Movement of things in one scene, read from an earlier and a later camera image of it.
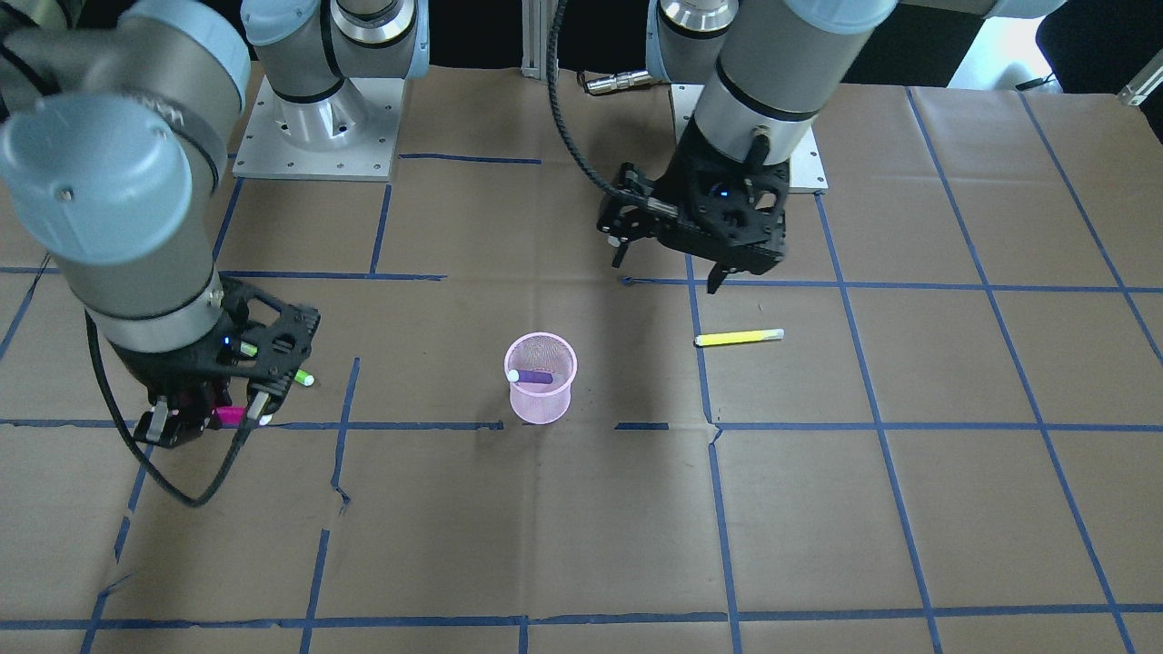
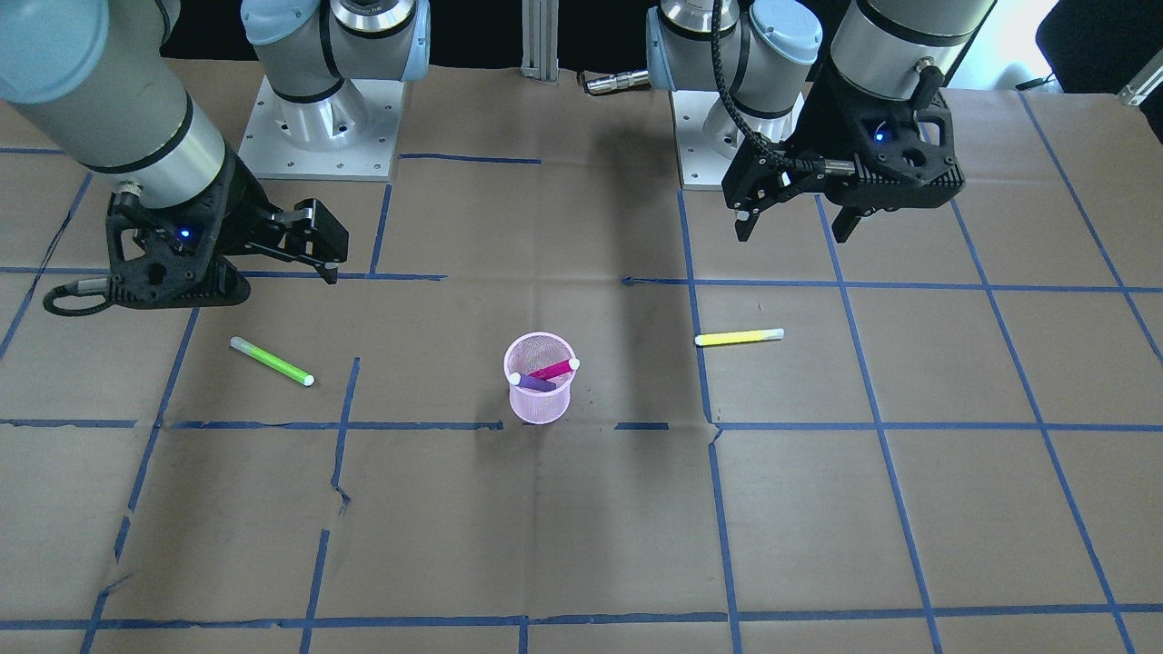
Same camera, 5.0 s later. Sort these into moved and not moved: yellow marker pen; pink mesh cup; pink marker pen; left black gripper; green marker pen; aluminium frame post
Moved: left black gripper; pink marker pen
Not moved: green marker pen; pink mesh cup; yellow marker pen; aluminium frame post
